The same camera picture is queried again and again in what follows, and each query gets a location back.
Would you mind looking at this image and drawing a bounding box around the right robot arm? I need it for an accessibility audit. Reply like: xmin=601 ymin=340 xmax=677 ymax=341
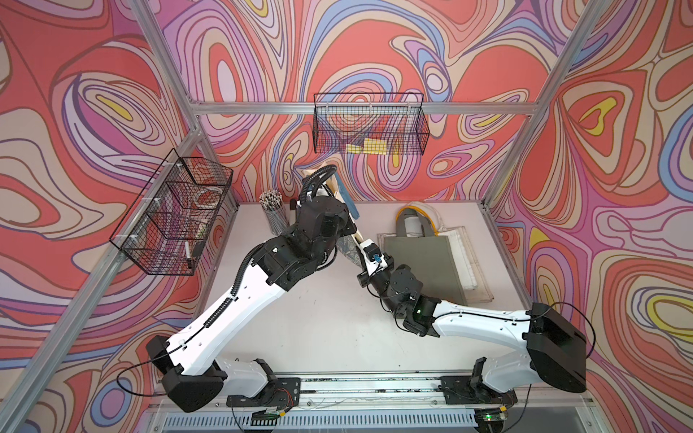
xmin=357 ymin=263 xmax=588 ymax=394

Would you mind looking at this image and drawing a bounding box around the black wire basket, back wall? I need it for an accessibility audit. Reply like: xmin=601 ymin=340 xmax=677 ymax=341
xmin=312 ymin=90 xmax=431 ymax=156

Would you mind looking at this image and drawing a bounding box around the black wire basket, left wall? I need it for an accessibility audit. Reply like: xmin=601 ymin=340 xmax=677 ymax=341
xmin=109 ymin=150 xmax=233 ymax=276

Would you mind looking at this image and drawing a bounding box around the white marker in basket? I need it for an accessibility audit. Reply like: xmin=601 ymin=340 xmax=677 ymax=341
xmin=184 ymin=241 xmax=194 ymax=270

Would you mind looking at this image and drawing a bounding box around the green canvas bag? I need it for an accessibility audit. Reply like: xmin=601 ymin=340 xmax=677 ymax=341
xmin=384 ymin=207 xmax=467 ymax=305

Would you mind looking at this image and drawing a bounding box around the black wire basket, wall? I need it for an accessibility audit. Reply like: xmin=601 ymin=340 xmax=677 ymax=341
xmin=109 ymin=150 xmax=233 ymax=276
xmin=312 ymin=90 xmax=431 ymax=156

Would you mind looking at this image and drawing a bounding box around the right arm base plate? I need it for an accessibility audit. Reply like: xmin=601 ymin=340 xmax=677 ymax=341
xmin=439 ymin=375 xmax=518 ymax=407

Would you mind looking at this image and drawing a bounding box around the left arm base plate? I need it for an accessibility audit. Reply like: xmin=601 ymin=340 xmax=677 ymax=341
xmin=227 ymin=377 xmax=301 ymax=410

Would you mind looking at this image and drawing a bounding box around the yellow sticky note pad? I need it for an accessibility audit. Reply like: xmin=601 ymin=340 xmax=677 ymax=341
xmin=363 ymin=138 xmax=389 ymax=155

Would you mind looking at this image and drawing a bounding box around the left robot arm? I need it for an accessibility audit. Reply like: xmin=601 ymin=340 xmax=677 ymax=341
xmin=146 ymin=216 xmax=357 ymax=412

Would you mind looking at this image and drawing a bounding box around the cream bag with yellow handles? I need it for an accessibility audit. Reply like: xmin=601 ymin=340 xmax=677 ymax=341
xmin=377 ymin=202 xmax=494 ymax=306

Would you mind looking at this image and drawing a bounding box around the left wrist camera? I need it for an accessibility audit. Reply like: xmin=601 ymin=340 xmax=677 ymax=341
xmin=297 ymin=196 xmax=348 ymax=237

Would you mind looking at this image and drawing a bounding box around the clear cup of pencils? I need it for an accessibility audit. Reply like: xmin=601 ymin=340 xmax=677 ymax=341
xmin=259 ymin=189 xmax=289 ymax=236

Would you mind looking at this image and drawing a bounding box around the tape roll in basket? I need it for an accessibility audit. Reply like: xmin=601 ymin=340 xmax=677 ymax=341
xmin=192 ymin=186 xmax=223 ymax=210

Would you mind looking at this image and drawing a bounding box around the cream bag with blue handles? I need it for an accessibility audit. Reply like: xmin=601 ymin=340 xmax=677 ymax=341
xmin=297 ymin=164 xmax=364 ymax=270

